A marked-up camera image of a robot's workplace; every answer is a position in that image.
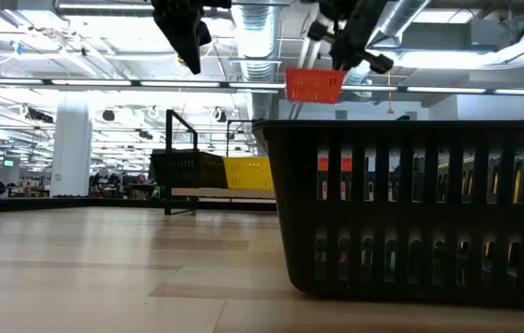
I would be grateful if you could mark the wooden shelf with black frame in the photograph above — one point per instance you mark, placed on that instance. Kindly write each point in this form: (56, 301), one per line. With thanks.
(224, 193)

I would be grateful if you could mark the long ceiling light strip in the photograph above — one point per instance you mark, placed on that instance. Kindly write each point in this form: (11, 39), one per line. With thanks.
(90, 82)

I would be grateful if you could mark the corrugated silver ventilation duct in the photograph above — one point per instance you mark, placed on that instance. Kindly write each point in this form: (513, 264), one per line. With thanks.
(257, 28)

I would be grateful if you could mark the black slotted plastic basket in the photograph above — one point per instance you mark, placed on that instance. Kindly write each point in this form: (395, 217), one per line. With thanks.
(428, 217)
(197, 168)

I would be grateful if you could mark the smooth silver ventilation duct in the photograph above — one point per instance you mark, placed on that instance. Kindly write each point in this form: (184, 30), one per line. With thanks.
(405, 14)

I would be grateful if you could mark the black aluminium rig frame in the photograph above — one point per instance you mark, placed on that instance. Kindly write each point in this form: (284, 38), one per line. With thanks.
(81, 203)

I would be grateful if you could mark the orange slotted plastic basket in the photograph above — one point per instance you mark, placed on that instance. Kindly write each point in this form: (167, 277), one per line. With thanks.
(323, 164)
(312, 85)

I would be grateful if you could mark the white pillar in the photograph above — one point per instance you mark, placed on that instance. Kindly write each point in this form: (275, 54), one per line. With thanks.
(71, 148)

